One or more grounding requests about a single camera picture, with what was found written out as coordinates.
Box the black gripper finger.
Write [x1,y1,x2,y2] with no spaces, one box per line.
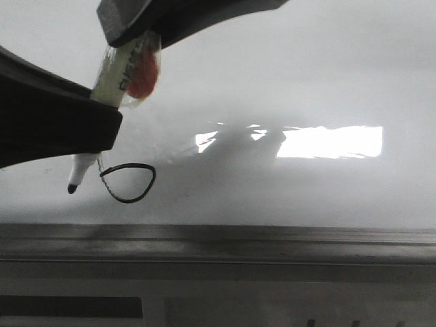
[1,48,122,168]
[97,0,286,48]

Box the red round magnet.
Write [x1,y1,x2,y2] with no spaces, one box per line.
[127,46,159,99]

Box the white black whiteboard marker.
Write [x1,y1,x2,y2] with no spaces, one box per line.
[67,29,161,196]

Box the black handwritten number six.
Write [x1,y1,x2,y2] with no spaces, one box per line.
[97,155,157,204]

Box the white whiteboard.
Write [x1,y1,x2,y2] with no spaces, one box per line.
[1,1,435,228]

